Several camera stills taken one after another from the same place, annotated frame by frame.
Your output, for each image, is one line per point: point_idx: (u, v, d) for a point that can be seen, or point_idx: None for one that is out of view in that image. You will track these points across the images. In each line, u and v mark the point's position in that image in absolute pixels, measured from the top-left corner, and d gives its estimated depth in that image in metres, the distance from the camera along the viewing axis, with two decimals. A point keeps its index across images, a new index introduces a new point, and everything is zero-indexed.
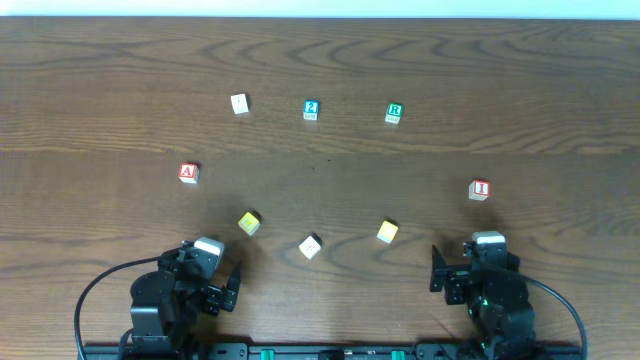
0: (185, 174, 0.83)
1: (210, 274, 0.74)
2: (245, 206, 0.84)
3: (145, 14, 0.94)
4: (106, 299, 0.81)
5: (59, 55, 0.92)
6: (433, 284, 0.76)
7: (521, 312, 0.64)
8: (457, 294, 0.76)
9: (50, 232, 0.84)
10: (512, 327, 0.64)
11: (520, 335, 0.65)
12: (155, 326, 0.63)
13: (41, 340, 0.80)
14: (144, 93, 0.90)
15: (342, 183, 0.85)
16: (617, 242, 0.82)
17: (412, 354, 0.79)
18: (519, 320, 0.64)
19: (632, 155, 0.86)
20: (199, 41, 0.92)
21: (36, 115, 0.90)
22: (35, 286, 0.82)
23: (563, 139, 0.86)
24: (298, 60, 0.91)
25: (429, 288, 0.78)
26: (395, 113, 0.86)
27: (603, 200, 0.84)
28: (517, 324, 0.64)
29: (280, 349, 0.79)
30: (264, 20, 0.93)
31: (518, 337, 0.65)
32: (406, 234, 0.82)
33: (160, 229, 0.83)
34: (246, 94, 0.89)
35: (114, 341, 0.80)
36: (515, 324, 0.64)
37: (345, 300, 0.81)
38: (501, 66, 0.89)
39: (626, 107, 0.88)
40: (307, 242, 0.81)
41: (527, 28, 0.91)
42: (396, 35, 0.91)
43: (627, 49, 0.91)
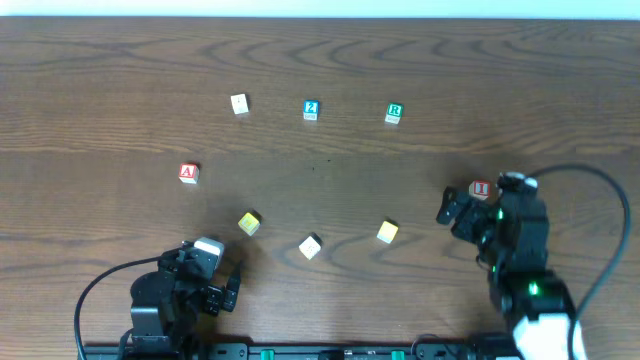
0: (185, 174, 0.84)
1: (209, 275, 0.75)
2: (245, 205, 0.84)
3: (144, 14, 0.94)
4: (108, 299, 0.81)
5: (59, 55, 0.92)
6: (447, 212, 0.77)
7: (535, 220, 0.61)
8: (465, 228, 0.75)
9: (51, 232, 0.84)
10: (522, 236, 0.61)
11: (529, 249, 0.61)
12: (154, 326, 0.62)
13: (41, 341, 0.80)
14: (144, 94, 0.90)
15: (342, 183, 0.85)
16: (617, 242, 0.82)
17: (412, 354, 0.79)
18: (532, 229, 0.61)
19: (632, 155, 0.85)
20: (198, 41, 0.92)
21: (36, 115, 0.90)
22: (35, 287, 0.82)
23: (563, 139, 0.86)
24: (298, 60, 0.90)
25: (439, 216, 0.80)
26: (395, 114, 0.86)
27: (603, 200, 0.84)
28: (528, 233, 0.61)
29: (280, 350, 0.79)
30: (263, 20, 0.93)
31: (529, 252, 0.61)
32: (406, 234, 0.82)
33: (161, 229, 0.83)
34: (246, 94, 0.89)
35: (114, 341, 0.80)
36: (526, 233, 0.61)
37: (345, 300, 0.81)
38: (501, 66, 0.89)
39: (625, 106, 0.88)
40: (307, 243, 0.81)
41: (527, 28, 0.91)
42: (396, 36, 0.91)
43: (627, 49, 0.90)
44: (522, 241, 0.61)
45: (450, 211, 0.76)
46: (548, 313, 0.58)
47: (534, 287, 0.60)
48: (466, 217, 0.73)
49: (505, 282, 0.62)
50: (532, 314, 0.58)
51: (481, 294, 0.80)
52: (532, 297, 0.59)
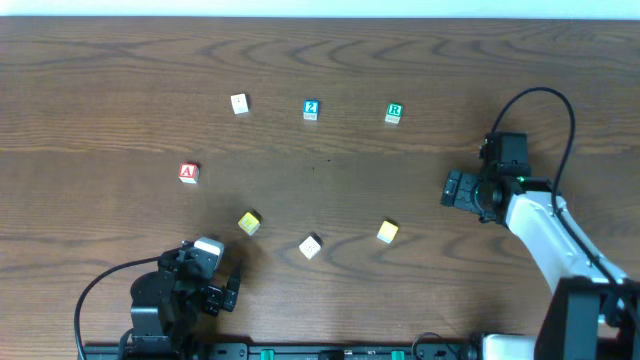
0: (185, 174, 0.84)
1: (209, 275, 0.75)
2: (245, 205, 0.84)
3: (143, 14, 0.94)
4: (108, 299, 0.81)
5: (59, 55, 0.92)
6: (446, 191, 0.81)
7: (514, 135, 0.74)
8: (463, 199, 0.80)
9: (51, 232, 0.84)
10: (506, 148, 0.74)
11: (511, 157, 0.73)
12: (154, 326, 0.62)
13: (43, 341, 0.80)
14: (144, 94, 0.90)
15: (342, 182, 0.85)
16: (616, 242, 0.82)
17: (412, 354, 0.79)
18: (512, 140, 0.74)
19: (632, 154, 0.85)
20: (199, 41, 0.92)
21: (36, 115, 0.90)
22: (35, 286, 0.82)
23: (563, 139, 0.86)
24: (298, 60, 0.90)
25: (440, 201, 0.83)
26: (395, 113, 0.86)
27: (603, 200, 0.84)
28: (510, 144, 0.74)
29: (280, 350, 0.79)
30: (263, 20, 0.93)
31: (511, 159, 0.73)
32: (406, 234, 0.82)
33: (161, 229, 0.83)
34: (246, 94, 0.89)
35: (114, 340, 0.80)
36: (508, 143, 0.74)
37: (345, 300, 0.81)
38: (501, 66, 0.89)
39: (626, 106, 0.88)
40: (307, 243, 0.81)
41: (528, 27, 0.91)
42: (396, 35, 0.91)
43: (627, 49, 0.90)
44: (506, 151, 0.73)
45: (448, 188, 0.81)
46: (534, 190, 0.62)
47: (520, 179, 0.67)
48: (462, 185, 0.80)
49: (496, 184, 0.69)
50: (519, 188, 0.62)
51: (480, 294, 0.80)
52: (519, 180, 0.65)
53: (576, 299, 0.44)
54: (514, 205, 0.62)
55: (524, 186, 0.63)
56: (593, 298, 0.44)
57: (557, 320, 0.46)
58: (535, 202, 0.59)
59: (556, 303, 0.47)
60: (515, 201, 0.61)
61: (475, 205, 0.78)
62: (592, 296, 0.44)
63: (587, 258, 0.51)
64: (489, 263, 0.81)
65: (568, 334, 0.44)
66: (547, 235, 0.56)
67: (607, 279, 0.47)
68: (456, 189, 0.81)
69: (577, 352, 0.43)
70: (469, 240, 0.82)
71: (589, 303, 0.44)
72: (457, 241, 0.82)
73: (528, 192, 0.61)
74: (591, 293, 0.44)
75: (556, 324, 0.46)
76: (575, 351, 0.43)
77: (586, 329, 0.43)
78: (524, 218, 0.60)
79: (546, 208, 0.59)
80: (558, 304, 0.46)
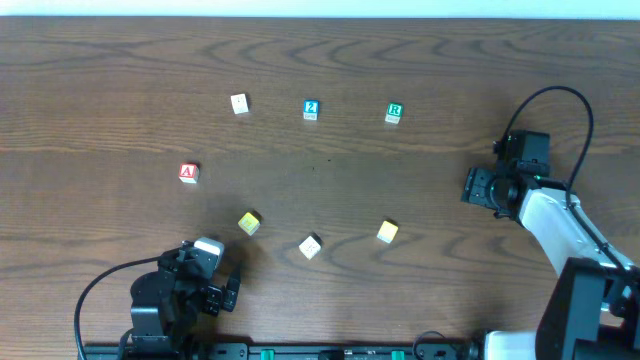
0: (185, 174, 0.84)
1: (210, 274, 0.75)
2: (245, 205, 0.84)
3: (143, 14, 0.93)
4: (108, 299, 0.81)
5: (59, 55, 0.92)
6: (466, 188, 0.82)
7: (538, 135, 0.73)
8: (481, 195, 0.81)
9: (51, 232, 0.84)
10: (527, 148, 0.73)
11: (531, 157, 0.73)
12: (154, 326, 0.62)
13: (43, 341, 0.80)
14: (143, 94, 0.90)
15: (342, 182, 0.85)
16: (616, 242, 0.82)
17: (412, 354, 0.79)
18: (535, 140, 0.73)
19: (632, 154, 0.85)
20: (198, 41, 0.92)
21: (36, 114, 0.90)
22: (35, 286, 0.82)
23: (562, 139, 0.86)
24: (297, 61, 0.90)
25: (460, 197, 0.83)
26: (395, 113, 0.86)
27: (603, 200, 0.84)
28: (532, 142, 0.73)
29: (280, 349, 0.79)
30: (263, 20, 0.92)
31: (531, 160, 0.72)
32: (406, 234, 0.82)
33: (161, 229, 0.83)
34: (246, 94, 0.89)
35: (114, 340, 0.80)
36: (531, 144, 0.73)
37: (345, 300, 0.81)
38: (501, 66, 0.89)
39: (625, 106, 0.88)
40: (307, 242, 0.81)
41: (528, 27, 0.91)
42: (397, 35, 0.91)
43: (627, 49, 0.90)
44: (527, 150, 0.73)
45: (469, 185, 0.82)
46: (550, 187, 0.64)
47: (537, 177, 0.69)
48: (476, 182, 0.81)
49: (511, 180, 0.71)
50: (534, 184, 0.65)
51: (480, 294, 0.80)
52: (536, 180, 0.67)
53: (583, 278, 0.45)
54: (528, 200, 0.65)
55: (539, 182, 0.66)
56: (601, 278, 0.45)
57: (561, 298, 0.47)
58: (548, 196, 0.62)
59: (561, 282, 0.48)
60: (529, 196, 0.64)
61: (490, 200, 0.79)
62: (599, 277, 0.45)
63: (596, 246, 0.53)
64: (489, 263, 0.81)
65: (572, 312, 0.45)
66: (558, 225, 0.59)
67: (614, 265, 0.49)
68: (475, 186, 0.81)
69: (578, 329, 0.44)
70: (469, 240, 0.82)
71: (595, 284, 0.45)
72: (455, 241, 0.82)
73: (542, 188, 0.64)
74: (597, 274, 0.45)
75: (560, 302, 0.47)
76: (576, 328, 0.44)
77: (590, 307, 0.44)
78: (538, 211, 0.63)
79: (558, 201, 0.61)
80: (564, 281, 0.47)
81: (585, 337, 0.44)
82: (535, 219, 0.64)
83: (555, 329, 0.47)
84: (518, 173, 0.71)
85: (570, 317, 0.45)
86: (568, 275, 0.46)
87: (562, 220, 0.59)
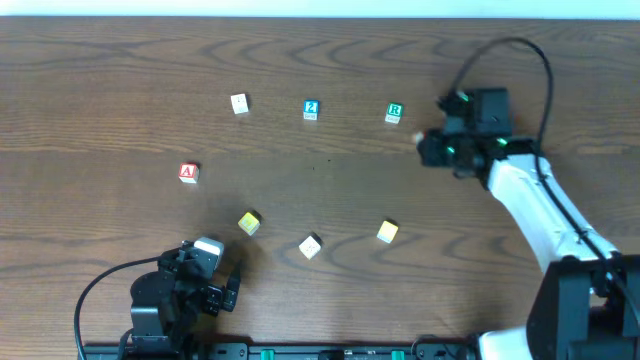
0: (185, 174, 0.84)
1: (210, 275, 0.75)
2: (245, 205, 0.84)
3: (143, 14, 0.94)
4: (108, 299, 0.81)
5: (59, 55, 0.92)
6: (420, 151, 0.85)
7: (495, 94, 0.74)
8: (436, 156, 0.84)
9: (51, 232, 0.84)
10: (487, 108, 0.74)
11: (494, 119, 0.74)
12: (155, 326, 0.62)
13: (42, 342, 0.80)
14: (144, 94, 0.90)
15: (342, 182, 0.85)
16: (618, 241, 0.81)
17: (412, 354, 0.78)
18: (493, 101, 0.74)
19: (632, 154, 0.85)
20: (198, 41, 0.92)
21: (36, 114, 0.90)
22: (35, 286, 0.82)
23: (562, 139, 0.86)
24: (298, 60, 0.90)
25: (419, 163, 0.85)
26: (395, 114, 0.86)
27: (604, 200, 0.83)
28: (491, 103, 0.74)
29: (279, 349, 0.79)
30: (263, 20, 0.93)
31: (493, 120, 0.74)
32: (406, 234, 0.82)
33: (161, 229, 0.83)
34: (246, 94, 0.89)
35: (114, 340, 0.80)
36: (492, 106, 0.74)
37: (345, 300, 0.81)
38: (501, 65, 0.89)
39: (625, 105, 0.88)
40: (307, 242, 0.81)
41: (528, 27, 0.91)
42: (396, 35, 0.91)
43: (627, 49, 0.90)
44: (488, 111, 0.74)
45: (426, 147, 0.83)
46: (514, 154, 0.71)
47: (503, 141, 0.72)
48: (428, 145, 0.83)
49: (476, 147, 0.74)
50: (500, 155, 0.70)
51: (480, 293, 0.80)
52: (500, 146, 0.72)
53: (571, 285, 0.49)
54: (497, 171, 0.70)
55: (504, 151, 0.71)
56: (583, 280, 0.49)
57: (549, 301, 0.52)
58: (521, 169, 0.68)
59: (546, 285, 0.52)
60: (499, 169, 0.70)
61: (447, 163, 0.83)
62: (581, 279, 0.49)
63: (575, 235, 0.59)
64: (489, 263, 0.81)
65: (563, 316, 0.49)
66: (533, 206, 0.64)
67: (595, 256, 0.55)
68: (431, 147, 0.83)
69: (570, 331, 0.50)
70: (468, 240, 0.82)
71: (578, 287, 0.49)
72: (455, 241, 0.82)
73: (510, 158, 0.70)
74: (579, 277, 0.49)
75: (550, 306, 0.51)
76: (568, 330, 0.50)
77: (575, 308, 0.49)
78: (515, 190, 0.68)
79: (531, 175, 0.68)
80: (549, 284, 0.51)
81: (576, 337, 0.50)
82: (509, 191, 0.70)
83: (546, 329, 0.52)
84: (483, 140, 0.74)
85: (560, 319, 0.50)
86: (552, 280, 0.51)
87: (536, 198, 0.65)
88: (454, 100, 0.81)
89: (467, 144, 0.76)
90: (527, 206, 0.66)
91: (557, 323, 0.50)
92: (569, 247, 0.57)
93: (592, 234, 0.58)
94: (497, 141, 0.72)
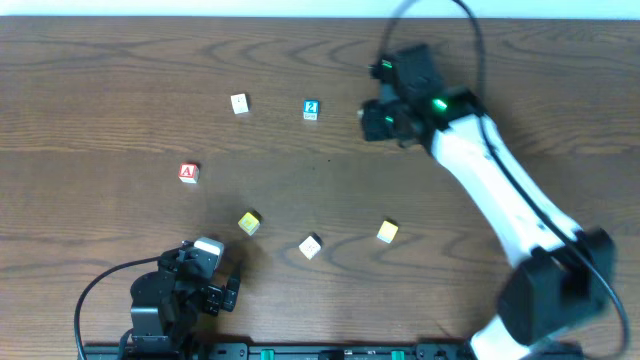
0: (185, 174, 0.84)
1: (209, 275, 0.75)
2: (245, 205, 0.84)
3: (144, 14, 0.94)
4: (108, 299, 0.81)
5: (59, 55, 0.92)
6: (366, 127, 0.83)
7: (411, 59, 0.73)
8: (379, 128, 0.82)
9: (51, 232, 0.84)
10: (407, 73, 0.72)
11: (420, 83, 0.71)
12: (155, 326, 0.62)
13: (39, 342, 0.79)
14: (144, 94, 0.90)
15: (342, 182, 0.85)
16: (620, 241, 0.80)
17: (412, 354, 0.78)
18: (413, 67, 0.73)
19: (633, 154, 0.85)
20: (198, 41, 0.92)
21: (36, 114, 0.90)
22: (34, 286, 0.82)
23: (562, 139, 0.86)
24: (298, 60, 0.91)
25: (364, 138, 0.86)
26: None
27: (605, 199, 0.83)
28: (413, 67, 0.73)
29: (279, 349, 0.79)
30: (263, 20, 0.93)
31: (419, 83, 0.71)
32: (406, 234, 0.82)
33: (161, 228, 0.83)
34: (246, 94, 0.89)
35: (113, 340, 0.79)
36: (412, 70, 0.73)
37: (345, 300, 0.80)
38: (501, 65, 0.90)
39: (625, 105, 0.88)
40: (307, 242, 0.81)
41: (527, 27, 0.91)
42: (396, 36, 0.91)
43: (626, 48, 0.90)
44: (409, 76, 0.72)
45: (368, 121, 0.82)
46: (455, 118, 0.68)
47: (440, 102, 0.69)
48: (368, 120, 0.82)
49: (412, 115, 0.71)
50: (440, 123, 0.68)
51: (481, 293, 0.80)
52: (439, 110, 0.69)
53: (541, 273, 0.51)
54: (441, 142, 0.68)
55: (441, 115, 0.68)
56: (549, 267, 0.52)
57: (521, 290, 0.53)
58: (469, 143, 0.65)
59: (517, 275, 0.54)
60: (441, 139, 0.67)
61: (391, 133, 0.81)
62: (547, 266, 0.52)
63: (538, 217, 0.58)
64: (489, 263, 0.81)
65: (536, 303, 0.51)
66: (489, 183, 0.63)
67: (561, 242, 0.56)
68: (371, 121, 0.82)
69: (545, 316, 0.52)
70: (468, 240, 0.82)
71: (547, 273, 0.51)
72: (455, 242, 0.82)
73: (456, 129, 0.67)
74: (546, 265, 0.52)
75: (523, 294, 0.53)
76: (542, 314, 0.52)
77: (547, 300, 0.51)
78: (466, 166, 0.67)
79: (482, 147, 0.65)
80: (520, 276, 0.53)
81: (550, 318, 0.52)
82: (462, 167, 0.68)
83: (521, 313, 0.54)
84: (415, 106, 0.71)
85: (533, 307, 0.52)
86: (522, 272, 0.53)
87: (491, 175, 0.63)
88: (379, 68, 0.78)
89: (402, 113, 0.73)
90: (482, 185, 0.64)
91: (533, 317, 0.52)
92: (535, 235, 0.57)
93: (552, 216, 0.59)
94: (430, 105, 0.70)
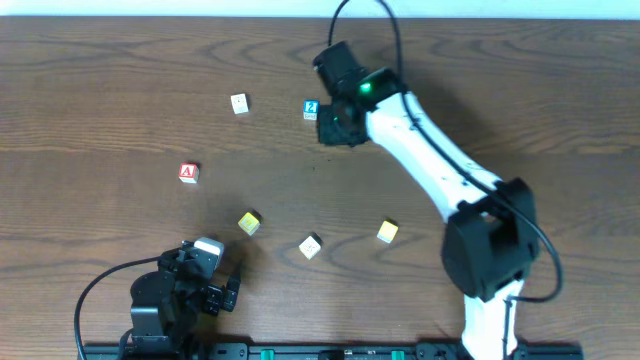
0: (185, 174, 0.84)
1: (209, 275, 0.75)
2: (245, 205, 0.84)
3: (144, 14, 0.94)
4: (108, 299, 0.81)
5: (59, 55, 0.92)
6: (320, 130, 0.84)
7: (334, 51, 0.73)
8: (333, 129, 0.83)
9: (51, 232, 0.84)
10: (334, 67, 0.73)
11: (345, 73, 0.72)
12: (155, 326, 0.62)
13: (39, 342, 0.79)
14: (144, 94, 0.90)
15: (342, 182, 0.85)
16: (620, 241, 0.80)
17: (412, 354, 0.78)
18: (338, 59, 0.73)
19: (632, 154, 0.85)
20: (198, 41, 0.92)
21: (36, 114, 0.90)
22: (34, 286, 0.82)
23: (562, 139, 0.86)
24: (298, 60, 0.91)
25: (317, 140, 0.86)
26: None
27: (605, 199, 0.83)
28: (337, 60, 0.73)
29: (280, 349, 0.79)
30: (263, 20, 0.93)
31: (346, 74, 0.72)
32: (406, 234, 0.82)
33: (161, 229, 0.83)
34: (246, 94, 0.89)
35: (113, 341, 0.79)
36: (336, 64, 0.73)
37: (345, 300, 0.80)
38: (501, 65, 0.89)
39: (625, 105, 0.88)
40: (307, 242, 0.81)
41: (527, 27, 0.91)
42: (396, 35, 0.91)
43: (626, 48, 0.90)
44: (336, 70, 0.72)
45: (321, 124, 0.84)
46: (383, 97, 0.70)
47: (366, 86, 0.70)
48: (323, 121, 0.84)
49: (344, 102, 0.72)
50: (369, 104, 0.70)
51: None
52: (365, 92, 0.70)
53: (469, 228, 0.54)
54: (375, 122, 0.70)
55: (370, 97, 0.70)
56: (475, 221, 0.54)
57: (457, 246, 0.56)
58: (394, 119, 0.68)
59: (450, 233, 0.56)
60: (372, 119, 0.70)
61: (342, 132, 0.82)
62: (474, 220, 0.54)
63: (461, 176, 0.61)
64: None
65: (472, 257, 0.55)
66: (417, 154, 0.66)
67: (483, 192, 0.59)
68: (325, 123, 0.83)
69: (482, 266, 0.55)
70: None
71: (474, 227, 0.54)
72: None
73: (379, 105, 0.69)
74: (473, 220, 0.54)
75: (460, 249, 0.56)
76: (480, 265, 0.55)
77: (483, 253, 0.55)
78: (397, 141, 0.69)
79: (405, 121, 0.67)
80: (452, 233, 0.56)
81: (487, 266, 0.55)
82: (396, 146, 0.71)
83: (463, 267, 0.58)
84: (344, 93, 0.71)
85: (471, 259, 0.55)
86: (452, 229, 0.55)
87: (417, 145, 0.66)
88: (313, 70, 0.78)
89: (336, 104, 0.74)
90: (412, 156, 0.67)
91: (477, 273, 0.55)
92: (459, 193, 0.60)
93: (474, 174, 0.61)
94: (357, 88, 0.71)
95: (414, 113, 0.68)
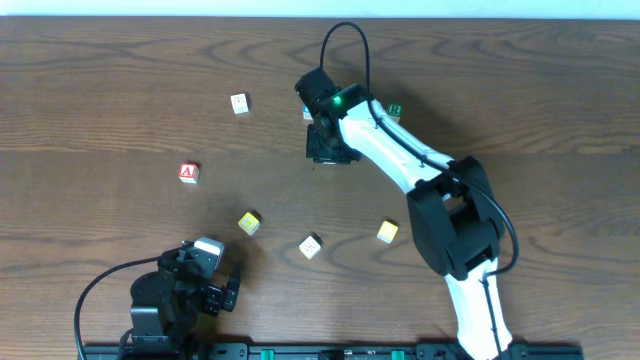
0: (185, 174, 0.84)
1: (209, 275, 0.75)
2: (245, 205, 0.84)
3: (144, 14, 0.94)
4: (108, 299, 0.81)
5: (59, 55, 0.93)
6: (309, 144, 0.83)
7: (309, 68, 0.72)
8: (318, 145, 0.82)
9: (51, 232, 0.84)
10: (311, 84, 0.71)
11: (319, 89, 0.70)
12: (155, 326, 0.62)
13: (39, 342, 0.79)
14: (144, 94, 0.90)
15: (342, 182, 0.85)
16: (619, 241, 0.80)
17: (412, 354, 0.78)
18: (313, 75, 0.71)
19: (632, 154, 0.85)
20: (198, 41, 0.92)
21: (36, 114, 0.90)
22: (34, 286, 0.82)
23: (562, 139, 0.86)
24: (298, 60, 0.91)
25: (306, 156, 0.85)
26: (395, 114, 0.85)
27: (605, 199, 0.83)
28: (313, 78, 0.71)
29: (280, 349, 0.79)
30: (263, 20, 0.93)
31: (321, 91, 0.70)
32: (406, 234, 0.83)
33: (161, 229, 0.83)
34: (246, 94, 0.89)
35: (114, 341, 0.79)
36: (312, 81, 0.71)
37: (345, 300, 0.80)
38: (501, 65, 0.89)
39: (624, 105, 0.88)
40: (307, 242, 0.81)
41: (527, 27, 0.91)
42: (396, 35, 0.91)
43: (625, 48, 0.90)
44: (313, 87, 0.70)
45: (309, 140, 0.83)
46: (353, 106, 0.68)
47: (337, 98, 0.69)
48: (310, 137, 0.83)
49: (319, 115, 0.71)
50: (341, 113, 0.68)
51: None
52: (337, 103, 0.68)
53: (426, 202, 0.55)
54: (346, 130, 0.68)
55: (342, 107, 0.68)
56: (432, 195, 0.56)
57: (420, 221, 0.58)
58: (359, 121, 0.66)
59: (412, 210, 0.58)
60: (344, 126, 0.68)
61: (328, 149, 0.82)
62: (431, 194, 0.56)
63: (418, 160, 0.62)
64: None
65: (433, 229, 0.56)
66: (379, 147, 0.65)
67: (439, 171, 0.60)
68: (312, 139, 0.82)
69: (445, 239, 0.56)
70: None
71: (432, 201, 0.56)
72: None
73: (350, 113, 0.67)
74: (430, 194, 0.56)
75: (422, 224, 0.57)
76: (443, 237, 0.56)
77: (445, 229, 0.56)
78: (363, 139, 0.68)
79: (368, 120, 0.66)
80: (413, 208, 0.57)
81: (450, 239, 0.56)
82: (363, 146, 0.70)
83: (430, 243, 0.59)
84: (317, 107, 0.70)
85: (432, 232, 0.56)
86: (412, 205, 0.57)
87: (379, 139, 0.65)
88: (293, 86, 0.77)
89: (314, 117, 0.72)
90: (378, 153, 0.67)
91: (442, 248, 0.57)
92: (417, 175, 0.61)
93: (430, 155, 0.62)
94: (331, 100, 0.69)
95: (378, 114, 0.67)
